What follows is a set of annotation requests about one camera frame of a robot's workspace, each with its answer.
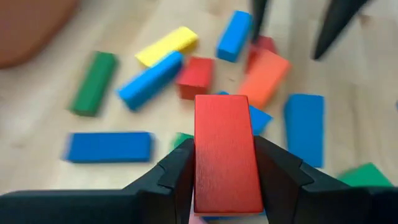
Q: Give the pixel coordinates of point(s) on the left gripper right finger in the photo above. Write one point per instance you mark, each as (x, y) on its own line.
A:
(311, 202)

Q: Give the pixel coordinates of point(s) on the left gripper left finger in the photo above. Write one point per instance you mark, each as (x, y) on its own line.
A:
(93, 208)

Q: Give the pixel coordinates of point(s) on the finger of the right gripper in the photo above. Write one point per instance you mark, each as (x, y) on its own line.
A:
(339, 18)
(258, 18)

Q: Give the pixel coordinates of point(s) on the long green block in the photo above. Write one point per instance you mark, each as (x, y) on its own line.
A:
(363, 175)

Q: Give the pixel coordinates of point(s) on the red rectangular block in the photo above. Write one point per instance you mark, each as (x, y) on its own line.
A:
(227, 155)

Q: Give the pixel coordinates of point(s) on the yellow rectangular block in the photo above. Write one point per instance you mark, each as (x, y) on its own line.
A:
(166, 45)

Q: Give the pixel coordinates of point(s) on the red wedge block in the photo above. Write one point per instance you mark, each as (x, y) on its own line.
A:
(265, 43)

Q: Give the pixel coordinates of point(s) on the blue rectangular block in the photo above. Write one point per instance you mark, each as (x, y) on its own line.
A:
(259, 119)
(234, 35)
(150, 81)

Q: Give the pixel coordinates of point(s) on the orange wedge block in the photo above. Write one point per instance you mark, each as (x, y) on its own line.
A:
(264, 77)

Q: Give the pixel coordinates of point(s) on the long blue block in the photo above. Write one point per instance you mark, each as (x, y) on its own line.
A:
(109, 146)

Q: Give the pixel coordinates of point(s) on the blue wedge block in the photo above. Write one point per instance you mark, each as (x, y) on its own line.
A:
(304, 130)

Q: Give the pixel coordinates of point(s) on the small red block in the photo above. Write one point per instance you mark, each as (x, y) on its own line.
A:
(196, 77)

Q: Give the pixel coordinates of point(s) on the green rectangular block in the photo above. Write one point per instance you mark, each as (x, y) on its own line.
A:
(180, 141)

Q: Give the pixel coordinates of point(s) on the narrow green block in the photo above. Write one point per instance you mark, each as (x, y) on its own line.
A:
(93, 84)

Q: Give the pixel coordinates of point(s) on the orange plastic bin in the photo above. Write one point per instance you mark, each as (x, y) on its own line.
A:
(31, 28)

